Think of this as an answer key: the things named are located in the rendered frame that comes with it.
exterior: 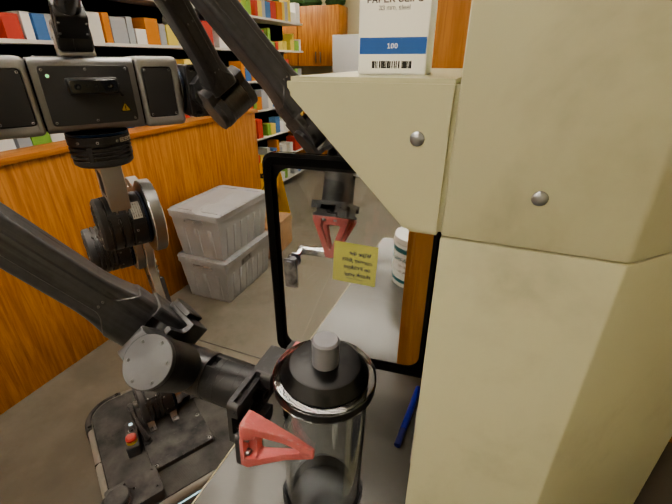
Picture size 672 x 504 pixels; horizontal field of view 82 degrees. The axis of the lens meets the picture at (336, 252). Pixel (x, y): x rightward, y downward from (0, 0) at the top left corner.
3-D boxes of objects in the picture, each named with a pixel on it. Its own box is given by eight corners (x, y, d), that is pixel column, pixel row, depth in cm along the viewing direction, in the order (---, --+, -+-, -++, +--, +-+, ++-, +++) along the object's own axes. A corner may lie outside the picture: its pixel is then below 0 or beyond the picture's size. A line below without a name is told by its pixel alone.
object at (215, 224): (272, 230, 300) (269, 189, 285) (225, 265, 250) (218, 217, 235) (227, 223, 314) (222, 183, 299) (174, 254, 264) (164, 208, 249)
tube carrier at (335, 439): (373, 469, 53) (386, 351, 43) (349, 554, 44) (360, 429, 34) (301, 444, 57) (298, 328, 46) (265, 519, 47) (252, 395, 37)
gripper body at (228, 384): (285, 347, 48) (234, 331, 50) (241, 409, 40) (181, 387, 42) (285, 384, 51) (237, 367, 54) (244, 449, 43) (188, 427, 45)
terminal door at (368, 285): (429, 380, 71) (460, 164, 54) (277, 348, 79) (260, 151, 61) (429, 377, 72) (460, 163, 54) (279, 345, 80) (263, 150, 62)
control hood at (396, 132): (475, 148, 53) (487, 68, 49) (439, 238, 27) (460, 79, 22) (393, 142, 57) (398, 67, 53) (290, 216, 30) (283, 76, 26)
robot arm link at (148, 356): (186, 301, 54) (141, 349, 53) (131, 275, 44) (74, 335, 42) (242, 356, 50) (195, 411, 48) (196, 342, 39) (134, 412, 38)
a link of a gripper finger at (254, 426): (333, 395, 42) (257, 369, 45) (305, 451, 36) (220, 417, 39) (329, 436, 45) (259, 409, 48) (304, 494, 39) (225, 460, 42)
